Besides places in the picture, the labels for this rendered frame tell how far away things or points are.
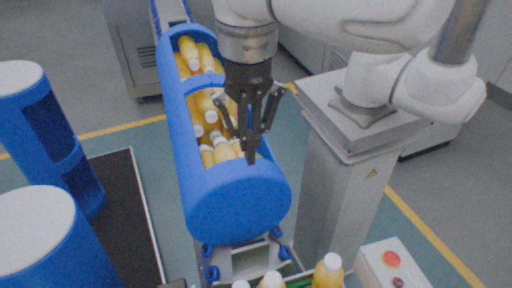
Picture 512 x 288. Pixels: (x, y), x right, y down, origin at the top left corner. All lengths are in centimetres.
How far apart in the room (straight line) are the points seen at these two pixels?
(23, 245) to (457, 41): 119
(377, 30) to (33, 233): 96
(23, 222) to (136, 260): 96
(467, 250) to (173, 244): 172
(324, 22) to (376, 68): 76
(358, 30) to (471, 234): 222
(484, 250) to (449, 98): 153
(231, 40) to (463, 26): 64
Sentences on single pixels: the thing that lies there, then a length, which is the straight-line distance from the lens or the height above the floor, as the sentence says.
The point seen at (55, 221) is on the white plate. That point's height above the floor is 104.
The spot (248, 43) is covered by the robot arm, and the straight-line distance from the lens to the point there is 48.
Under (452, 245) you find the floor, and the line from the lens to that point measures 241.
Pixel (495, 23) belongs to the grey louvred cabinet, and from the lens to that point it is 239.
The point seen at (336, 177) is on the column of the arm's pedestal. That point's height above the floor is 87.
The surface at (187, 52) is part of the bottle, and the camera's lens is 138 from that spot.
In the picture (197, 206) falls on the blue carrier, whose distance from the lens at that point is 82.
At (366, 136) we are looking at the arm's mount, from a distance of 118.
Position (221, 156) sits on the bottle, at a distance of 90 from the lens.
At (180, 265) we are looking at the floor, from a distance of 209.
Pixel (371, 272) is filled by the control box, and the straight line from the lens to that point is 86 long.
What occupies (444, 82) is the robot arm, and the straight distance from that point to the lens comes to 105.
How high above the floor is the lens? 182
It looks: 43 degrees down
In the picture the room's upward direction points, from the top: straight up
